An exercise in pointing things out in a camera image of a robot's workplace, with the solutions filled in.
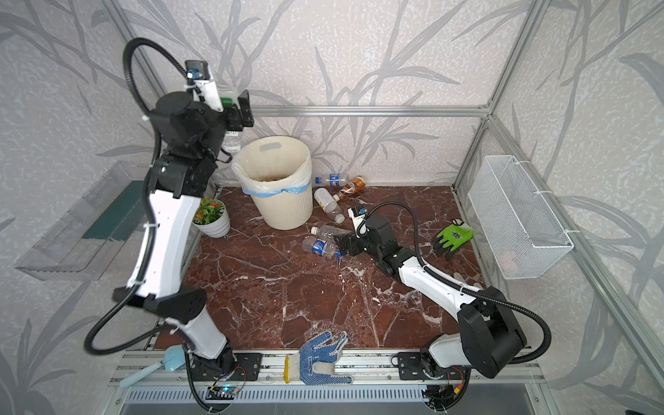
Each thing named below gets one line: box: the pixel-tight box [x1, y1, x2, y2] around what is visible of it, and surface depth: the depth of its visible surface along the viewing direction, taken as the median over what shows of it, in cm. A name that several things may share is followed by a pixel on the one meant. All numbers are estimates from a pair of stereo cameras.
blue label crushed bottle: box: [301, 236, 344, 259], surface depth 99 cm
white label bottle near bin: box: [313, 186, 345, 224], surface depth 110 cm
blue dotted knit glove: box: [283, 331, 354, 386], surface depth 75 cm
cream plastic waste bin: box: [231, 135, 314, 230], surface depth 101 cm
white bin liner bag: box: [231, 135, 313, 198], surface depth 101 cm
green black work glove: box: [433, 217, 475, 262], surface depth 104 cm
